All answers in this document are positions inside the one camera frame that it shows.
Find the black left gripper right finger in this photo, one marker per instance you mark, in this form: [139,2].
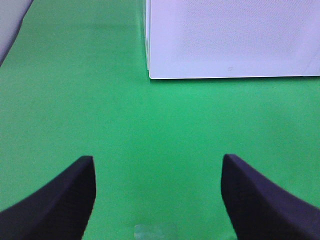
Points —
[259,209]

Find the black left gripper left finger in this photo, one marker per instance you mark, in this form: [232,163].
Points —
[60,210]

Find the clear tape patch left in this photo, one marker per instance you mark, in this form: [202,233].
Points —
[162,231]

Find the green table mat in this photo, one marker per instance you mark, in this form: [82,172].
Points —
[75,83]

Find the white microwave oven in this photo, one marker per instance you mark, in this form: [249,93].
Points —
[147,37]

